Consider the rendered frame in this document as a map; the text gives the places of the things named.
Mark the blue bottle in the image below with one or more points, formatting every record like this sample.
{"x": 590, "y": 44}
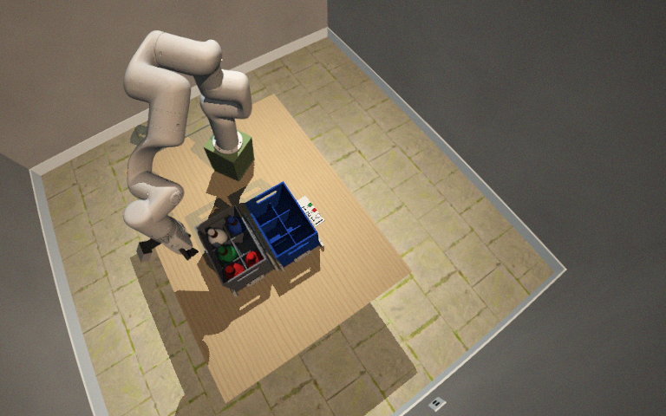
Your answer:
{"x": 236, "y": 225}

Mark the blue plastic crate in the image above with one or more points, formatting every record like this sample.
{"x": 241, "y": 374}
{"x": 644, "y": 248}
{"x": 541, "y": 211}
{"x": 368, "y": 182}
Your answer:
{"x": 295, "y": 221}

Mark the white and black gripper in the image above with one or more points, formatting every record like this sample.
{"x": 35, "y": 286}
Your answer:
{"x": 180, "y": 242}

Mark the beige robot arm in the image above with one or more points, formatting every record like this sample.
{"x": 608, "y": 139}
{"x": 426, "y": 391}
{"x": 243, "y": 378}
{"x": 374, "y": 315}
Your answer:
{"x": 168, "y": 95}

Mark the green bottle with pale green label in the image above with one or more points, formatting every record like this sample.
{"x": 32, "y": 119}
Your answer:
{"x": 227, "y": 254}

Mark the grey plastic crate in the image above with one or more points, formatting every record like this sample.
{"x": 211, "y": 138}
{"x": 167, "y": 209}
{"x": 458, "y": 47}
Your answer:
{"x": 243, "y": 243}

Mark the white paper pick list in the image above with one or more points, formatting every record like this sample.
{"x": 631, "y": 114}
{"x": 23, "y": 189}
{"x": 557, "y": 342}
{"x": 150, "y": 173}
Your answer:
{"x": 310, "y": 211}

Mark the red bottle with pink label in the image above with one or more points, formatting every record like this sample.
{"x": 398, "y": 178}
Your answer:
{"x": 253, "y": 257}
{"x": 233, "y": 270}

